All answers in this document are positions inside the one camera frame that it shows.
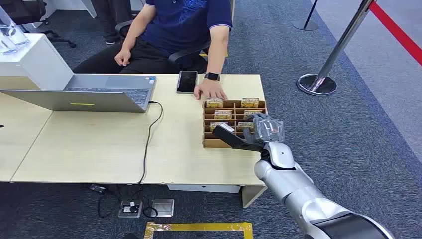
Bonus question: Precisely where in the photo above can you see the chrome stanchion post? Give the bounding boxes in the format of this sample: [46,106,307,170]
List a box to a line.
[296,0,377,97]

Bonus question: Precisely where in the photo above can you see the dark stanchion post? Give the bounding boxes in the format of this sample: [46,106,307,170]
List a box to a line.
[293,0,320,32]

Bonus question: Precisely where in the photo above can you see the clear acrylic display piece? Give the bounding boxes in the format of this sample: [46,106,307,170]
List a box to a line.
[0,6,31,55]

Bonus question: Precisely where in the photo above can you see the grey laptop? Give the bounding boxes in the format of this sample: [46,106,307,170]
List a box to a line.
[0,74,157,114]

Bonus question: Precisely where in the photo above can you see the yellow floor tape frame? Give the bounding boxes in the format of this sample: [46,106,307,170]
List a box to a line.
[143,222,254,239]

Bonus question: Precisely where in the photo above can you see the black office chair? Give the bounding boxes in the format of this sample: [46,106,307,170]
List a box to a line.
[115,19,211,67]

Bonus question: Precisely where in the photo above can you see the black smartphone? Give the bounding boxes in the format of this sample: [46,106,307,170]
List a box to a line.
[176,70,199,94]

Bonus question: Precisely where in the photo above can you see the wooden desk leg panel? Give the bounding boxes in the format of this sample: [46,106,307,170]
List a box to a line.
[240,185,268,209]

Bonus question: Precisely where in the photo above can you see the person's left hand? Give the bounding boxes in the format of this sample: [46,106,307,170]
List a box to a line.
[193,79,229,101]

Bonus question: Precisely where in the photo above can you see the black swivel chair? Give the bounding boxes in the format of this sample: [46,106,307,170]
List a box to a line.
[0,0,77,49]

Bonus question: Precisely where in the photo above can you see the white pedestal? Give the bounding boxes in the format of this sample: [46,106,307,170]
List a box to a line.
[0,33,74,90]

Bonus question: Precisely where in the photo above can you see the standing person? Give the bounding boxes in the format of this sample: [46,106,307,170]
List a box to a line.
[91,0,133,45]

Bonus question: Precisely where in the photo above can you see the black laptop power cable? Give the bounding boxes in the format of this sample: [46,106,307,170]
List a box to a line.
[137,100,165,185]

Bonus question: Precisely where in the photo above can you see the red barrier belt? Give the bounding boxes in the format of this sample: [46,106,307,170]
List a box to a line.
[368,1,422,67]

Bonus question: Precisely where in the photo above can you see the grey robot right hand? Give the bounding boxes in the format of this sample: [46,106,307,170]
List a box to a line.
[243,113,286,146]

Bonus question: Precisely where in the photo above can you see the white under-desk tray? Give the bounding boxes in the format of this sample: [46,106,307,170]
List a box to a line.
[167,184,241,194]

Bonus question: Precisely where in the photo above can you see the steel floor socket plate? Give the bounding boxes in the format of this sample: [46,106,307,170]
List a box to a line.
[151,199,175,218]

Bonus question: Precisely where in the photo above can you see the person's right hand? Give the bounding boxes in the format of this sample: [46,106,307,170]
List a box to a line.
[114,48,132,67]

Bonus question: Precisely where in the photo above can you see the open floor socket box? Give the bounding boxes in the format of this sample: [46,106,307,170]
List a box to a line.
[118,200,143,219]

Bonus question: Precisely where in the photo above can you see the cardboard card organizer box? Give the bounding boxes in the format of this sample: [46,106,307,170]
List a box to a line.
[202,98,268,149]

